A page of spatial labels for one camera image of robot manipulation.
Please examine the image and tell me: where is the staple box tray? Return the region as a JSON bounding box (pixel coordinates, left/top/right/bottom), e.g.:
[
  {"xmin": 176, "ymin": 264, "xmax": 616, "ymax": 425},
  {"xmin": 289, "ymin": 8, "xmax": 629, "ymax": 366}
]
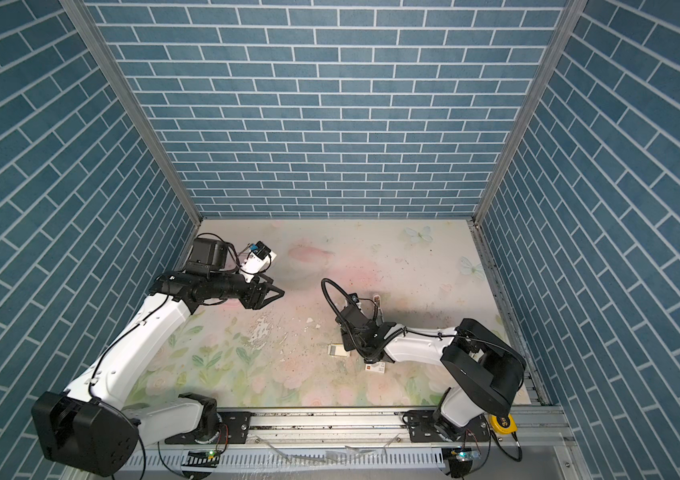
[{"xmin": 328, "ymin": 343, "xmax": 350, "ymax": 357}]

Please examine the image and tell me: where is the white staple box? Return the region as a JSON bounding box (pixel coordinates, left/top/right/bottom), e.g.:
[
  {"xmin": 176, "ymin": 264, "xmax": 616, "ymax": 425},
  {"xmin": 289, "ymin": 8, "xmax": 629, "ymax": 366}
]
[{"xmin": 365, "ymin": 362, "xmax": 386, "ymax": 374}]

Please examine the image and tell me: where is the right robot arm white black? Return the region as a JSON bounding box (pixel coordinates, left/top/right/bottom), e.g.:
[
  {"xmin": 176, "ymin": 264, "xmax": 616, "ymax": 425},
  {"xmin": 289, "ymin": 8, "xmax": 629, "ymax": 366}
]
[{"xmin": 333, "ymin": 304, "xmax": 526, "ymax": 440}]

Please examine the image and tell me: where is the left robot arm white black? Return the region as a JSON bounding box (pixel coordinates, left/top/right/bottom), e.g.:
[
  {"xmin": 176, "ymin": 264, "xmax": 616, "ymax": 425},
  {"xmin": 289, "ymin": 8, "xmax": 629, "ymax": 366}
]
[{"xmin": 32, "ymin": 234, "xmax": 285, "ymax": 477}]

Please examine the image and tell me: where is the yellow tape measure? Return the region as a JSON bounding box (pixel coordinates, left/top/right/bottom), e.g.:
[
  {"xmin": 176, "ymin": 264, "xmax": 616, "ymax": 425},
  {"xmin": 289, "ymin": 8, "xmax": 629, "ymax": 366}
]
[{"xmin": 489, "ymin": 415, "xmax": 518, "ymax": 435}]

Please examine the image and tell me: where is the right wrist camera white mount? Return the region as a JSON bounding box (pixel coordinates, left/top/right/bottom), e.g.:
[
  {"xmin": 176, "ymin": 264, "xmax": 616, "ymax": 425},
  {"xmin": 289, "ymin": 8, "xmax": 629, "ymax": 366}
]
[{"xmin": 349, "ymin": 293, "xmax": 361, "ymax": 307}]

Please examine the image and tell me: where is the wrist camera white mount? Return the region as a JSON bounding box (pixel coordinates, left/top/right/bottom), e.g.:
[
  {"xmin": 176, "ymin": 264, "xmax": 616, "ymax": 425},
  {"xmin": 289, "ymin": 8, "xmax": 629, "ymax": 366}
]
[
  {"xmin": 239, "ymin": 241, "xmax": 277, "ymax": 283},
  {"xmin": 349, "ymin": 293, "xmax": 361, "ymax": 307}
]

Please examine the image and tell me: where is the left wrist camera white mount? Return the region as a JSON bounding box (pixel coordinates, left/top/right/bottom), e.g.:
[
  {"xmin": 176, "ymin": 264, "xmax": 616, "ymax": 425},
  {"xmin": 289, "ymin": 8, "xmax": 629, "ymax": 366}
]
[{"xmin": 239, "ymin": 241, "xmax": 277, "ymax": 283}]

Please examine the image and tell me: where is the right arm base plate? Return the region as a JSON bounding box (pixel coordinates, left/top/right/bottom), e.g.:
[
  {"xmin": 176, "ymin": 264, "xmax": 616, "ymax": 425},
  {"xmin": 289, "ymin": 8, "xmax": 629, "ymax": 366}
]
[{"xmin": 402, "ymin": 409, "xmax": 490, "ymax": 443}]

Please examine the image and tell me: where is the white slotted cable duct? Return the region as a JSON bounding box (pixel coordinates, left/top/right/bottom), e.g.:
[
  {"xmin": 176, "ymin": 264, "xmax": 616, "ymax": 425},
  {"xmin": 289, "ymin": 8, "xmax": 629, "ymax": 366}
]
[{"xmin": 120, "ymin": 446, "xmax": 446, "ymax": 473}]

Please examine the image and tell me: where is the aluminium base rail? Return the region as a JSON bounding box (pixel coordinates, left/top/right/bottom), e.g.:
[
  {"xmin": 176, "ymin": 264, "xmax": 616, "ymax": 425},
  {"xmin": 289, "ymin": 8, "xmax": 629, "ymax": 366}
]
[{"xmin": 84, "ymin": 406, "xmax": 569, "ymax": 451}]

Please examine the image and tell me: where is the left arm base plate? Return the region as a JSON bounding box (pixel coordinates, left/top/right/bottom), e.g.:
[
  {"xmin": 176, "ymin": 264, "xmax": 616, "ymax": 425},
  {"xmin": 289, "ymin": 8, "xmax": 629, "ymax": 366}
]
[{"xmin": 164, "ymin": 411, "xmax": 253, "ymax": 446}]

